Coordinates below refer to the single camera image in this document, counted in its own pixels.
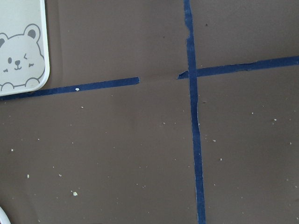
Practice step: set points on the white round plate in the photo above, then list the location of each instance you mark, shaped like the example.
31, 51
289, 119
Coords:
3, 217

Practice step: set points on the white bear tray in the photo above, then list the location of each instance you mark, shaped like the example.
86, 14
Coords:
24, 52

